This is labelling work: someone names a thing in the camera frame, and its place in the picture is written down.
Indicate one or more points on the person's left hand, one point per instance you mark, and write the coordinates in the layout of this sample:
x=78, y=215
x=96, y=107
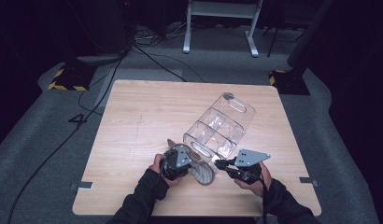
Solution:
x=155, y=165

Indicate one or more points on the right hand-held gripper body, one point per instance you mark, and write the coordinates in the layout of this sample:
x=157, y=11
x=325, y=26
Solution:
x=248, y=157

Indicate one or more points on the white metal stand frame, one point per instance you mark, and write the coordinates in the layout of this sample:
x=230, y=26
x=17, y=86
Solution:
x=222, y=9

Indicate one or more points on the dark round stand base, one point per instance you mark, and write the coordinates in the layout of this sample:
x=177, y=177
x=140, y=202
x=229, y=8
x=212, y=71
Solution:
x=99, y=59

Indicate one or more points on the grey striped cloth pouch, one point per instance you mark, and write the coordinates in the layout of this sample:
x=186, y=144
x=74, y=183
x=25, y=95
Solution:
x=203, y=174

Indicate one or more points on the grey metal table bracket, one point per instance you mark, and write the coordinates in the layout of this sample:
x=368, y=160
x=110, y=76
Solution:
x=82, y=185
x=308, y=181

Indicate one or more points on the grey slanted pole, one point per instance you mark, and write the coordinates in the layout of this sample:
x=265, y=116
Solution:
x=308, y=34

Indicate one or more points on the clear acrylic divided organizer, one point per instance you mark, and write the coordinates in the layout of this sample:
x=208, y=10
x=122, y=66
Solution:
x=220, y=124

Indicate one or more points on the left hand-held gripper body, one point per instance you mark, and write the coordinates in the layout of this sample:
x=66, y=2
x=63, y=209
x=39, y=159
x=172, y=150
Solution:
x=180, y=158

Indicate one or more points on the person's right hand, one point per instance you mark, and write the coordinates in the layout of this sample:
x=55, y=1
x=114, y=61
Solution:
x=261, y=186

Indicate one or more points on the black yellow striped base plate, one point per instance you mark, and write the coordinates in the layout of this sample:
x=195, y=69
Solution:
x=289, y=82
x=74, y=77

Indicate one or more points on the black tripod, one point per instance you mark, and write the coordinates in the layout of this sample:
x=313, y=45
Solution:
x=273, y=40

